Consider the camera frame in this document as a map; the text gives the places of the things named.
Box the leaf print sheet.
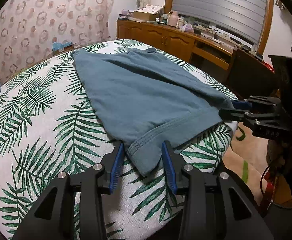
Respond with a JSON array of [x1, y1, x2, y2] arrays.
[[0, 39, 239, 240]]

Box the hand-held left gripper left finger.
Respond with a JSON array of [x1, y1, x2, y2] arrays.
[[12, 141, 125, 240]]

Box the long wooden cabinet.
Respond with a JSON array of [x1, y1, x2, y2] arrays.
[[116, 19, 239, 70]]

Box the pink bottle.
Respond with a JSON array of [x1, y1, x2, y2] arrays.
[[168, 11, 179, 27]]

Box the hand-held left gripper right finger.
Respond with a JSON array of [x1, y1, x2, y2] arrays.
[[161, 140, 275, 240]]

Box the floral blanket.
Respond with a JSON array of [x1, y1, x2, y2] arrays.
[[221, 125, 269, 205]]

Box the grey window blind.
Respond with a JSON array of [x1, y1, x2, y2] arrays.
[[172, 0, 269, 44]]

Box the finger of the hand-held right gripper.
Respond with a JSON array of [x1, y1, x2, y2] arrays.
[[218, 109, 281, 130], [229, 96, 282, 113]]

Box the teal shorts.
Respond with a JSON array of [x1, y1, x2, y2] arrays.
[[71, 48, 234, 178]]

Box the circle pattern curtain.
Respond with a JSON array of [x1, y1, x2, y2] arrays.
[[0, 0, 116, 80]]

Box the floral cloth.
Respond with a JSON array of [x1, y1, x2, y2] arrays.
[[138, 4, 165, 14]]

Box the black cable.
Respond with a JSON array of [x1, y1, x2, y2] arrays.
[[259, 155, 286, 205]]

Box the blue plastic bag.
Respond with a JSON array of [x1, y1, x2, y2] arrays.
[[52, 41, 73, 52]]

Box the open cardboard box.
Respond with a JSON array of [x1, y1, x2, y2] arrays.
[[133, 10, 159, 22]]

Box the group of small cosmetic bottles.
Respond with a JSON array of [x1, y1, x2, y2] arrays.
[[156, 14, 169, 25]]

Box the dark wooden chair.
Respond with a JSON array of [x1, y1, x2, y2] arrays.
[[224, 47, 280, 98]]

